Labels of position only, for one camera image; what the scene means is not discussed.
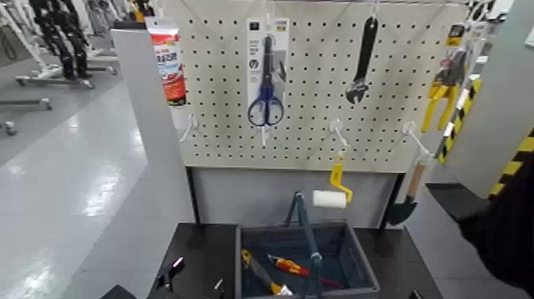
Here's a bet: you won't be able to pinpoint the red white sealant tube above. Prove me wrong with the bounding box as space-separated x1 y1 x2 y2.
144 16 188 107

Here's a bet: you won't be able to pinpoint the yellow grey hand tool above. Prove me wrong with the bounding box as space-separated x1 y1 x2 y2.
241 249 294 297

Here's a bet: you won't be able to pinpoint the grey pegboard stand panel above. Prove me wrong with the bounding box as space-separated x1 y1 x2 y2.
186 166 405 230

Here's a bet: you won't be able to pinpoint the large black bulky object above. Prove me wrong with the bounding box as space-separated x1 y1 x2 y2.
456 154 534 295

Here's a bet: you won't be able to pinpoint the grey partition panel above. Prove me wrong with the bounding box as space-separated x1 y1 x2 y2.
62 28 197 299

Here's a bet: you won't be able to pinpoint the beige perforated pegboard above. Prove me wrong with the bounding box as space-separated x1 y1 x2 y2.
162 0 470 173

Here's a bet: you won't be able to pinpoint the grey wheeled stand base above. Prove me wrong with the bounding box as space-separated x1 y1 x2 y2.
14 64 118 90

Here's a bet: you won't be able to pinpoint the blue scissors in package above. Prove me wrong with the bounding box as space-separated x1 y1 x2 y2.
246 17 291 127

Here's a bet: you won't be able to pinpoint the grey crate with handle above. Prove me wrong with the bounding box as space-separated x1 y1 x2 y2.
234 191 381 299

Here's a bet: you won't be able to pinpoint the yellow handled white paint roller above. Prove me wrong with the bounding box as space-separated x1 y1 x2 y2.
311 152 354 210

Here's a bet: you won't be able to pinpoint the grey wheeled stand leg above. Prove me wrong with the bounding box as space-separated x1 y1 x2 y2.
0 98 54 137

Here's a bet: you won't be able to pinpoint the yellow pliers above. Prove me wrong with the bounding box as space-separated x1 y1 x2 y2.
420 22 481 134

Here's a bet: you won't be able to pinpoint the red yellow screwdriver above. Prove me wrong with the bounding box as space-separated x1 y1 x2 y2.
266 254 345 290

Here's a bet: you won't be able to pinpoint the black adjustable wrench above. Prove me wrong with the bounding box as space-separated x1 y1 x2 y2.
344 15 380 105

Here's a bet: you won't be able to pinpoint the black robot on stand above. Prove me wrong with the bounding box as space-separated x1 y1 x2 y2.
29 0 93 80

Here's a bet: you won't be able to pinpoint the wooden handled dark trowel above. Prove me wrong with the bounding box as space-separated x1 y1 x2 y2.
385 160 428 227

